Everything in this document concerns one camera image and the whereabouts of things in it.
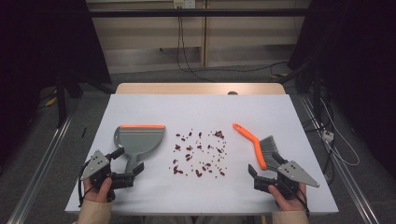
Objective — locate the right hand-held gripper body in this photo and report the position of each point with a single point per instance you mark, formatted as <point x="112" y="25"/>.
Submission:
<point x="297" y="174"/>

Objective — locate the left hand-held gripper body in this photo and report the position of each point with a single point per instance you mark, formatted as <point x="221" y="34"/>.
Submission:
<point x="95" y="165"/>

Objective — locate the orange brush with grey bristles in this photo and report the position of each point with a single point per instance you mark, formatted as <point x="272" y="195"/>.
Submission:
<point x="267" y="149"/>

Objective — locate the grey dustpan with orange lip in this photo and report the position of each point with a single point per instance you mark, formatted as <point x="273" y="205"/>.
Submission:
<point x="138" y="140"/>

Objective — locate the mixed red and green beans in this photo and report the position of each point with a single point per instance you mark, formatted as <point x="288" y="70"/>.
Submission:
<point x="219" y="134"/>

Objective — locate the person's left hand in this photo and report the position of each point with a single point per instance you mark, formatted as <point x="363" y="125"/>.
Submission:
<point x="99" y="193"/>

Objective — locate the person's right hand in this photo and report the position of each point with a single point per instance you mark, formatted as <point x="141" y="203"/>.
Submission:
<point x="289" y="204"/>

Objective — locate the small black stick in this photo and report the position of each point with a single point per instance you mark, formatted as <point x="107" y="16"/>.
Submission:
<point x="83" y="132"/>

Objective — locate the white table cover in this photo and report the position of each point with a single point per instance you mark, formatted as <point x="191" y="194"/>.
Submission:
<point x="202" y="199"/>

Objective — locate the black metal stand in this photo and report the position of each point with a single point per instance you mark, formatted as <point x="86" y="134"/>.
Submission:
<point x="61" y="99"/>

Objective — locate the grey table grommet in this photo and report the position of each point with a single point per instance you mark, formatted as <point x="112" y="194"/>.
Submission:
<point x="232" y="93"/>

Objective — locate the wooden table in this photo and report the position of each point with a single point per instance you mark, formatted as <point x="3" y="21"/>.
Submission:
<point x="186" y="88"/>

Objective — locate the black curtain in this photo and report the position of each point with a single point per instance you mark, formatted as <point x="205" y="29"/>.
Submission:
<point x="37" y="46"/>
<point x="358" y="62"/>

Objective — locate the black horizontal bar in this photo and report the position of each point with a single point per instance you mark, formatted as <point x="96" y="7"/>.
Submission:
<point x="218" y="12"/>

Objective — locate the aluminium floor rail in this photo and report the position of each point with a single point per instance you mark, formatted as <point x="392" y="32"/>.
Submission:
<point x="40" y="174"/>
<point x="351" y="186"/>

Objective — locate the white wall socket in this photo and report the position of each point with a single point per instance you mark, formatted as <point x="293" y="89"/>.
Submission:
<point x="184" y="3"/>

